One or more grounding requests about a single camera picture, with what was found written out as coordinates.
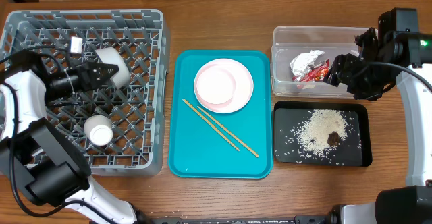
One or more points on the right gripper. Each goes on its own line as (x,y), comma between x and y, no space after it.
(340,73)

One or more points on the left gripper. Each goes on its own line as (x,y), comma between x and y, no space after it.
(81,77)

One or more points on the grey bowl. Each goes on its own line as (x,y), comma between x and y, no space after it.
(110,55)

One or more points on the red snack wrapper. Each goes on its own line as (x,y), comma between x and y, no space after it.
(310,67)

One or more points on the white cup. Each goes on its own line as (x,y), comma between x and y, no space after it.
(98,130)

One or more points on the brown food scrap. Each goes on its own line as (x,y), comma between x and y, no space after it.
(334,139)

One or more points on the rice pile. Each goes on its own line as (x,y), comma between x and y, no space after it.
(301,137)

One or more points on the small pink plate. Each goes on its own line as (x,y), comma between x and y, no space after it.
(214,85)

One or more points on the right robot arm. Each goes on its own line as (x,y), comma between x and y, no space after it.
(395,54)

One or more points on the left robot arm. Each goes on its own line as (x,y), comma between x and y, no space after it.
(47,173)

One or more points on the grey dishwasher rack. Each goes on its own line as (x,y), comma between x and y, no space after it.
(136,110)

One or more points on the black waste tray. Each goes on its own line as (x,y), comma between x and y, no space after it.
(359,109)

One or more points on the clear plastic bin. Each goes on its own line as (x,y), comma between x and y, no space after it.
(291,41)

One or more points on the wooden chopstick left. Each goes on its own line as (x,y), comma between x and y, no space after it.
(211,125)

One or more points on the wooden chopstick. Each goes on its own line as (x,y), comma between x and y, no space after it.
(211,125)
(229,132)

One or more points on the wooden chopstick right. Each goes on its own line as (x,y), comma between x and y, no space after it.
(229,132)

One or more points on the large white plate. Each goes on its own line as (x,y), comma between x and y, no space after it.
(244,86)

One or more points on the teal serving tray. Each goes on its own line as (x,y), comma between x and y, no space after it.
(195,149)

